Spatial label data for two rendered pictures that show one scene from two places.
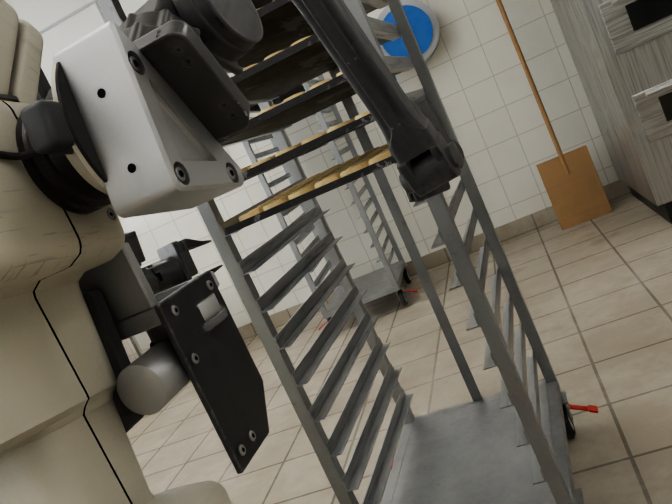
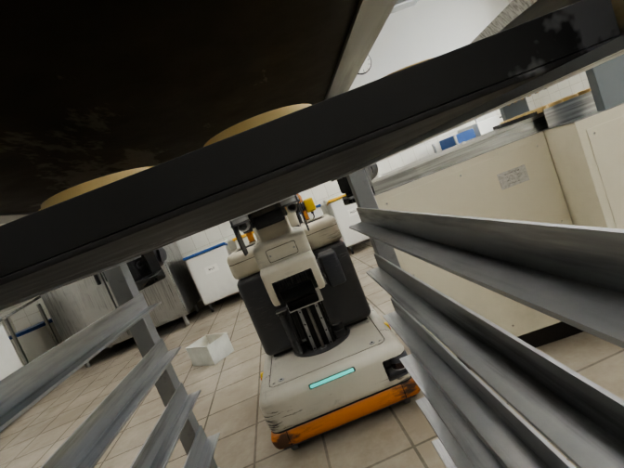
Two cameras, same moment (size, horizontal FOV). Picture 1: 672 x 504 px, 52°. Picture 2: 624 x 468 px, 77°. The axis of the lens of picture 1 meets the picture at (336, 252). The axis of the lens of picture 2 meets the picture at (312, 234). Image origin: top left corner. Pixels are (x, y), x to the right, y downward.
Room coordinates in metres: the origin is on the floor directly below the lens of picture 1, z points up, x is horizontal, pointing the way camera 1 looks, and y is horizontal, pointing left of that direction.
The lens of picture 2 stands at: (2.07, -0.14, 0.94)
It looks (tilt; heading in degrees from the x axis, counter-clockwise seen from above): 6 degrees down; 159
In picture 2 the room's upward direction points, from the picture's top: 22 degrees counter-clockwise
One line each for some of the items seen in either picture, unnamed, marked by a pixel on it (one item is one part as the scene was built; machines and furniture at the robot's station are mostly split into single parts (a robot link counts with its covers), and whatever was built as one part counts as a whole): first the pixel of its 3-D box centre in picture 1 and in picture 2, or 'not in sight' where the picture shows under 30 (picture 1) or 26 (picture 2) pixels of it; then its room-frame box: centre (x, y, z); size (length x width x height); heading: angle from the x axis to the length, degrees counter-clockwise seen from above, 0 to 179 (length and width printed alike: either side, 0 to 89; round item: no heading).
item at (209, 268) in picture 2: not in sight; (217, 275); (-3.18, 0.39, 0.39); 0.64 x 0.54 x 0.77; 166
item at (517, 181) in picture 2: not in sight; (474, 248); (0.71, 1.06, 0.45); 0.70 x 0.34 x 0.90; 64
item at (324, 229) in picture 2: not in sight; (297, 277); (0.27, 0.38, 0.59); 0.55 x 0.34 x 0.83; 71
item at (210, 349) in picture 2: not in sight; (210, 349); (-1.17, -0.09, 0.08); 0.30 x 0.22 x 0.16; 31
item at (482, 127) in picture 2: not in sight; (479, 130); (-1.99, 4.19, 0.90); 0.44 x 0.36 x 0.20; 172
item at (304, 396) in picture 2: not in sight; (331, 363); (0.35, 0.35, 0.16); 0.67 x 0.64 x 0.25; 161
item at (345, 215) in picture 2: not in sight; (354, 220); (-2.64, 2.26, 0.39); 0.64 x 0.54 x 0.77; 161
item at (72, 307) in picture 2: not in sight; (112, 263); (-3.35, -0.70, 1.03); 1.40 x 0.91 x 2.05; 74
